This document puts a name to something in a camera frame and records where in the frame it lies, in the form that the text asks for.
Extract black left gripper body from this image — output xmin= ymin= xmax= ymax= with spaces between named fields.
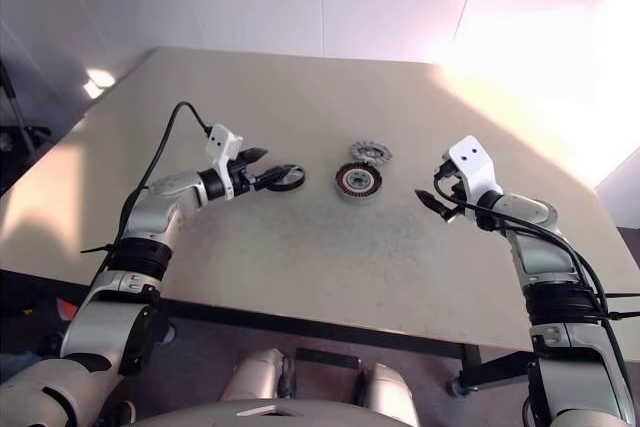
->
xmin=229 ymin=155 xmax=259 ymax=198

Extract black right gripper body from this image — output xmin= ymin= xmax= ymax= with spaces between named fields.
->
xmin=432 ymin=165 xmax=472 ymax=217

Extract black disc part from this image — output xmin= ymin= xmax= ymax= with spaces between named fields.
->
xmin=263 ymin=162 xmax=307 ymax=194

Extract silver finned rotor disc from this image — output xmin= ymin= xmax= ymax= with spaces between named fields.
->
xmin=348 ymin=139 xmax=392 ymax=167

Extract silver right robot leg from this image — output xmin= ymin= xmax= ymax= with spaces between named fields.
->
xmin=357 ymin=364 xmax=421 ymax=427

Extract silver robot leg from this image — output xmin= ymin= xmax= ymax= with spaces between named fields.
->
xmin=357 ymin=364 xmax=421 ymax=427
xmin=222 ymin=346 xmax=296 ymax=403

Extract silver left robot leg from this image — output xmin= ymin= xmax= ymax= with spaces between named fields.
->
xmin=222 ymin=346 xmax=296 ymax=403

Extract black tripod stand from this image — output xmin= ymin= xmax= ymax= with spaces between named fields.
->
xmin=0 ymin=59 xmax=52 ymax=193

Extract grey robot torso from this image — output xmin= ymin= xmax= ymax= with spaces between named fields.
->
xmin=117 ymin=399 xmax=361 ymax=427

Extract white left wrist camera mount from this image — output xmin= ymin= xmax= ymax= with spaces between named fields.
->
xmin=205 ymin=123 xmax=246 ymax=198

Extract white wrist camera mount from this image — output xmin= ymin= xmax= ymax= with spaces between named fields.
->
xmin=446 ymin=135 xmax=504 ymax=208
xmin=205 ymin=123 xmax=246 ymax=198

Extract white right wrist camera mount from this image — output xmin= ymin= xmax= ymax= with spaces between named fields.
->
xmin=446 ymin=135 xmax=504 ymax=208

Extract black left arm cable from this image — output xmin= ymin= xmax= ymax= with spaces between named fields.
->
xmin=92 ymin=101 xmax=214 ymax=288

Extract black table frame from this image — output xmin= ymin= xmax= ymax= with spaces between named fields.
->
xmin=0 ymin=266 xmax=536 ymax=388

